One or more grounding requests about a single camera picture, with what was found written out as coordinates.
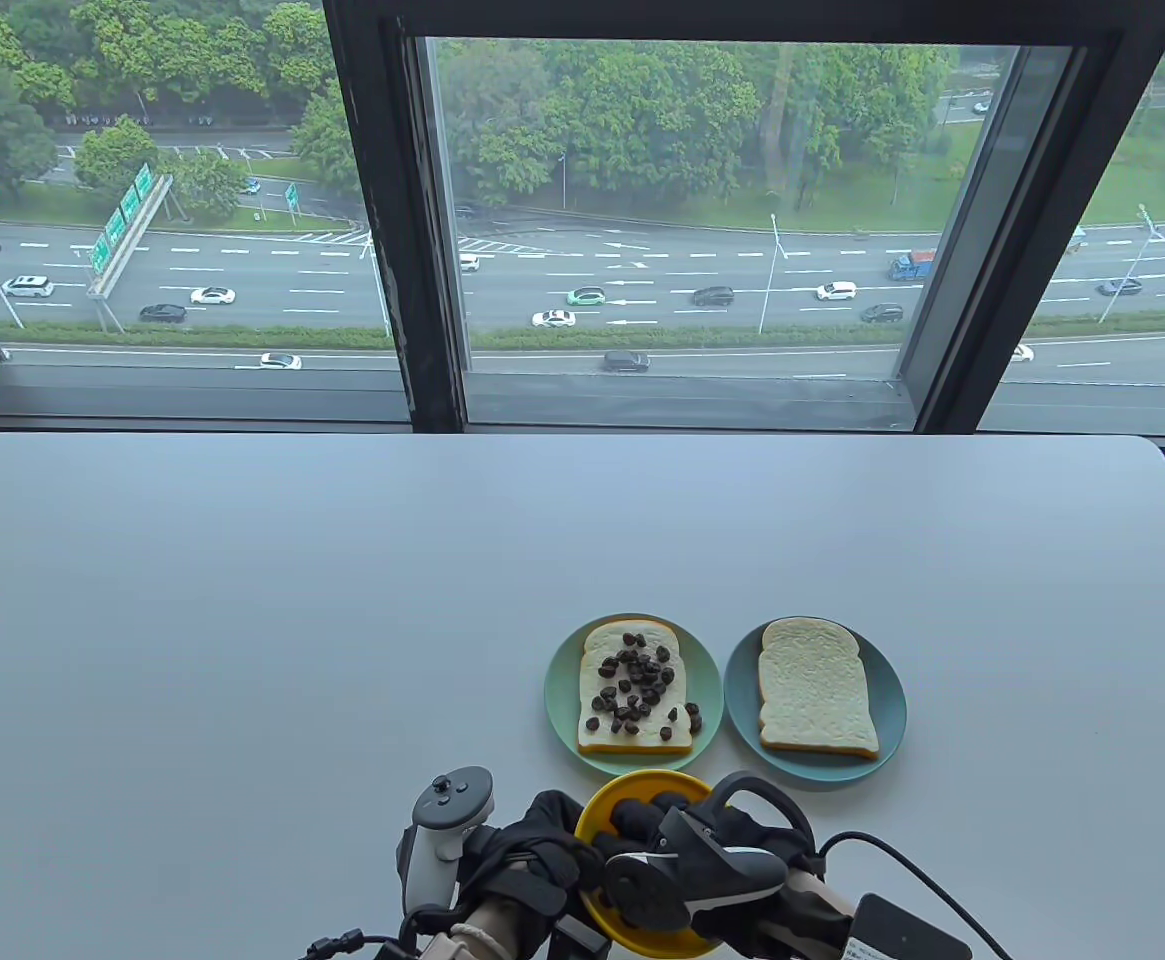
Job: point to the person's right hand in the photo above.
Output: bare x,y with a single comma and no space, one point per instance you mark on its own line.
742,825

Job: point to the person's left hand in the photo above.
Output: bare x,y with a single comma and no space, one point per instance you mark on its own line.
532,850

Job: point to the person's left fingers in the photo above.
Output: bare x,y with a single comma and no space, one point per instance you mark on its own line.
567,835

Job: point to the person's right fingers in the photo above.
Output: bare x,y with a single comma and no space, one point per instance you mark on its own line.
642,818

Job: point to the yellow round bowl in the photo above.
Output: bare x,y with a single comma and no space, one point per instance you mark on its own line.
597,815

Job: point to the person's right forearm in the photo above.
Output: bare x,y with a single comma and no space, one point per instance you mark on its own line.
817,905

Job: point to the person's left forearm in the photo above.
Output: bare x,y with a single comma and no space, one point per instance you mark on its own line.
487,925

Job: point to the black white wrist controller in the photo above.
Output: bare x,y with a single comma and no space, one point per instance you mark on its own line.
672,880

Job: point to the white bread slice with raisins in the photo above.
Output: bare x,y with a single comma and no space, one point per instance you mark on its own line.
597,738

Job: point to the grey white wrist controller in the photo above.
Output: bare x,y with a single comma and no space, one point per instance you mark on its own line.
442,830

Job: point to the green round plate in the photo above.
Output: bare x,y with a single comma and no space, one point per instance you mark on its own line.
560,700

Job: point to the pile of dark raisins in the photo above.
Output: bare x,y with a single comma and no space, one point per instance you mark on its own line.
634,675

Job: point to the plain white bread slice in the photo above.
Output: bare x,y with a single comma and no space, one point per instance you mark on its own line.
814,695

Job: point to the blue round plate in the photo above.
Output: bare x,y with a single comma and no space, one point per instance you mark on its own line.
892,700

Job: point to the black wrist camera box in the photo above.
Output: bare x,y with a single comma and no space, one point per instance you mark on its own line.
902,935

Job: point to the dark window frame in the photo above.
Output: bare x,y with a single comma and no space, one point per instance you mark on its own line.
432,250

